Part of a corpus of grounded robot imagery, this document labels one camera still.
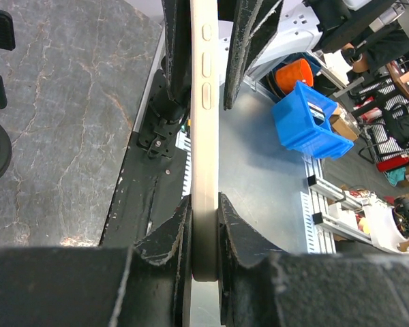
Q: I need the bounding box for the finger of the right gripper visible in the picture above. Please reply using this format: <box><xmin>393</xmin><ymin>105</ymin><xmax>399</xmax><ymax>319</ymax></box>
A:
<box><xmin>223</xmin><ymin>1</ymin><xmax>283</xmax><ymax>110</ymax></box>
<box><xmin>162</xmin><ymin>0</ymin><xmax>192</xmax><ymax>108</ymax></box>

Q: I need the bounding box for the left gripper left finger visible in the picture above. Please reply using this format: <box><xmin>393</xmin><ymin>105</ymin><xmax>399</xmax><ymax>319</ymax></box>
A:
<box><xmin>0</xmin><ymin>198</ymin><xmax>192</xmax><ymax>326</ymax></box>

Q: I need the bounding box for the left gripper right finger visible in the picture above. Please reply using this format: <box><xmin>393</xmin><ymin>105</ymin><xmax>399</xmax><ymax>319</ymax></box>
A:
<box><xmin>217</xmin><ymin>194</ymin><xmax>409</xmax><ymax>326</ymax></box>

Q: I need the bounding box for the beige case phone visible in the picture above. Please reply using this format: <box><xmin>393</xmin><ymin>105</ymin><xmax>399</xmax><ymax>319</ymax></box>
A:
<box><xmin>190</xmin><ymin>1</ymin><xmax>219</xmax><ymax>282</ymax></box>

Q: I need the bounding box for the orange tape roll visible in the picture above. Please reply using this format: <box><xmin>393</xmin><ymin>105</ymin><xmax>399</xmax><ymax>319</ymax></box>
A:
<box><xmin>275</xmin><ymin>59</ymin><xmax>314</xmax><ymax>94</ymax></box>

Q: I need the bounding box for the blue plastic bin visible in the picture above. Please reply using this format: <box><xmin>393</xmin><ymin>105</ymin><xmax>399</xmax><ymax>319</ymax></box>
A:
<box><xmin>271</xmin><ymin>81</ymin><xmax>354</xmax><ymax>159</ymax></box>

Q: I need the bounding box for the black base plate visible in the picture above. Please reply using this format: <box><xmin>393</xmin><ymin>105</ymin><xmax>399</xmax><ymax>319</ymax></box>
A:
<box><xmin>98</xmin><ymin>69</ymin><xmax>194</xmax><ymax>249</ymax></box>

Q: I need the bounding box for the slotted cable duct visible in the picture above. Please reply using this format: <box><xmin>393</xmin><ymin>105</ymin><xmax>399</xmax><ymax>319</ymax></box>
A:
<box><xmin>176</xmin><ymin>130</ymin><xmax>192</xmax><ymax>197</ymax></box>

